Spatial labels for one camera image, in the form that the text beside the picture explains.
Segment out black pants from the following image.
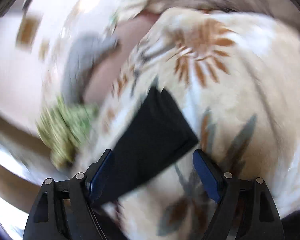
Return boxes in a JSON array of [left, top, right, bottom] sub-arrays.
[[89, 87, 198, 205]]

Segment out green patterned quilt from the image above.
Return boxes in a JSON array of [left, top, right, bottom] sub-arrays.
[[37, 96, 98, 170]]

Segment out leaf print fleece blanket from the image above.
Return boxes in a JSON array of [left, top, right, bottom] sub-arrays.
[[75, 6, 300, 240]]

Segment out grey quilted blanket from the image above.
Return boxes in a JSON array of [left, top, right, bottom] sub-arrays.
[[61, 33, 119, 106]]

